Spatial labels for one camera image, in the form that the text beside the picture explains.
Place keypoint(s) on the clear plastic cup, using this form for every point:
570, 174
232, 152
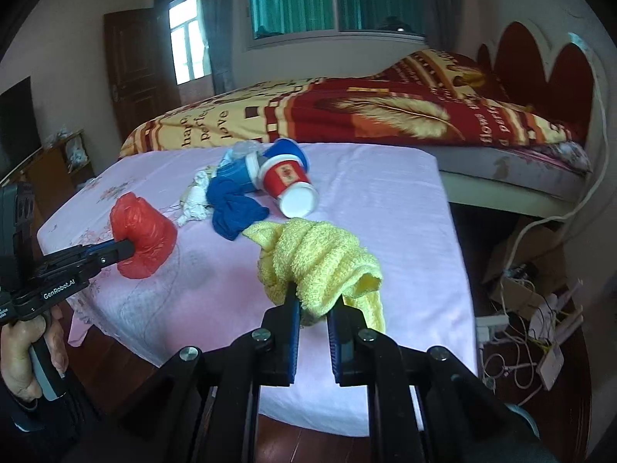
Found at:
238, 150

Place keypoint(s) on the pink table cloth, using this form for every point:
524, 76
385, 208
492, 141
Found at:
376, 212

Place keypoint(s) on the wooden cabinet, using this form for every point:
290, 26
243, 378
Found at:
58, 164

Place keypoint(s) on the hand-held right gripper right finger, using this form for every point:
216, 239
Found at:
337, 347

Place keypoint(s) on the yellow towel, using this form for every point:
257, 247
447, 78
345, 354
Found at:
318, 260

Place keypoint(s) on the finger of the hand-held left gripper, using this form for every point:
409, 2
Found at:
103, 253

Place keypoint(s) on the red white headboard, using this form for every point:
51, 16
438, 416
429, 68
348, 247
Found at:
564, 72

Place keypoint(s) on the blue cloth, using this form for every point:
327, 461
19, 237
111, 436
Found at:
231, 207

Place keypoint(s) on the grey curtain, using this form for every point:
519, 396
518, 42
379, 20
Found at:
441, 5
217, 24

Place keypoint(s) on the bed with red blanket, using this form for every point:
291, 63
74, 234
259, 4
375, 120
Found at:
366, 111

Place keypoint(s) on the cardboard box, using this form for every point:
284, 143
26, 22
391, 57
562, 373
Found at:
535, 251

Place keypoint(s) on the large window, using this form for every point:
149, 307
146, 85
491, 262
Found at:
299, 0

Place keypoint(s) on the floral pillow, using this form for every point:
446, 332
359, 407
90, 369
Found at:
564, 156

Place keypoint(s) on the black television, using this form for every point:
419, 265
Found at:
17, 125

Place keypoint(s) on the white power strip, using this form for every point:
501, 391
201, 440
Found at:
491, 327

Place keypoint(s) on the doorway window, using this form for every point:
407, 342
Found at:
188, 38

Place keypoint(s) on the red plastic bag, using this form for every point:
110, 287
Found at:
144, 229

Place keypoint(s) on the white tissue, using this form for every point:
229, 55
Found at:
195, 200

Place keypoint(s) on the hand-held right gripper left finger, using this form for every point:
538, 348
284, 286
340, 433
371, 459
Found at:
288, 347

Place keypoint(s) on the white router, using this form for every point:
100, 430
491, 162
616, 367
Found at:
550, 366

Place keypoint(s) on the blue patterned paper cup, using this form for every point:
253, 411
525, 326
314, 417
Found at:
238, 173

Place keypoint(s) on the red paper cup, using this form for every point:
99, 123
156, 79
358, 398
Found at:
287, 181

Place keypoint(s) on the person's left hand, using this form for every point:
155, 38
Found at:
14, 357

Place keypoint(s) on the dark wooden door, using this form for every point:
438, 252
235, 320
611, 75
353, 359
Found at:
132, 67

